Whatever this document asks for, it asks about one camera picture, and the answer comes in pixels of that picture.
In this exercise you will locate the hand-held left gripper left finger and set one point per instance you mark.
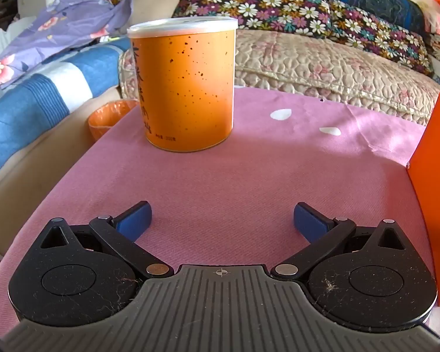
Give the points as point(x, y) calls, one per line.
point(134, 220)

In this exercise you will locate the beige quilted cushion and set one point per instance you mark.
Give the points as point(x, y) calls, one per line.
point(315, 66)

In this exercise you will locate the blue striped blanket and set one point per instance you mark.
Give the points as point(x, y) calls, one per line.
point(25, 106)

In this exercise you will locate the orange cardboard box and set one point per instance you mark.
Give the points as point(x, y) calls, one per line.
point(438, 198)

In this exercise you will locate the floral cushion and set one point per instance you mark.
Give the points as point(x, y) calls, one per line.
point(377, 33)
point(256, 7)

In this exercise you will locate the pink tablecloth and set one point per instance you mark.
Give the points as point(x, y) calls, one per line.
point(242, 176)

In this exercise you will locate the beige sofa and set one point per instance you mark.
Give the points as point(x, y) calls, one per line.
point(33, 176)

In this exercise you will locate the white sofa cover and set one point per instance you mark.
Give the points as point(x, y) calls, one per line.
point(3, 40)

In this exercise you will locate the orange speckled canister white lid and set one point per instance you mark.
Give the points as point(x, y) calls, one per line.
point(189, 88)

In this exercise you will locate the beige pillow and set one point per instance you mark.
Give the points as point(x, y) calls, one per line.
point(154, 3)

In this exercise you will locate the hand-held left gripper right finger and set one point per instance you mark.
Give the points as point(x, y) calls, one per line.
point(310, 222)

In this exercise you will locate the purple floral cloth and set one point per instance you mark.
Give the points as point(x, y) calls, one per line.
point(58, 25)

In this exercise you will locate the small orange bin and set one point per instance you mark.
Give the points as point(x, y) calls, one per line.
point(108, 119)

